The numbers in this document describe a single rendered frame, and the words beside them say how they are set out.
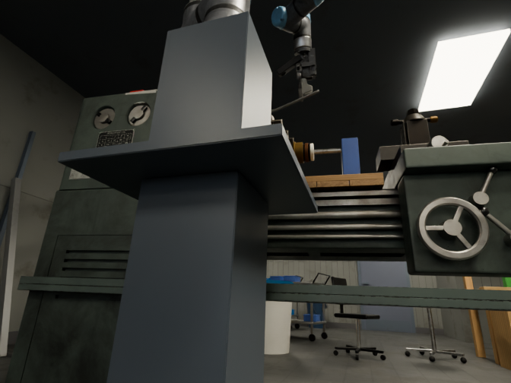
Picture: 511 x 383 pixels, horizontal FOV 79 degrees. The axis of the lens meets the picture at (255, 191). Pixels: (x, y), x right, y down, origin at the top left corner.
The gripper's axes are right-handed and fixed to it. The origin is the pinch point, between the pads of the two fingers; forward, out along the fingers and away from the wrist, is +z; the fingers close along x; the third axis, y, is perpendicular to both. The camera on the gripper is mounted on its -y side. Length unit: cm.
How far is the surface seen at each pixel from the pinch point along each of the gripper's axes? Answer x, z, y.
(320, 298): -60, 63, 6
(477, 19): 202, -103, 157
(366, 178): -36, 35, 21
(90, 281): -59, 60, -61
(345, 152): -16.3, 25.1, 16.5
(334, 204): -36, 42, 11
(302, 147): -15.1, 22.1, 0.7
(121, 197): -44, 36, -59
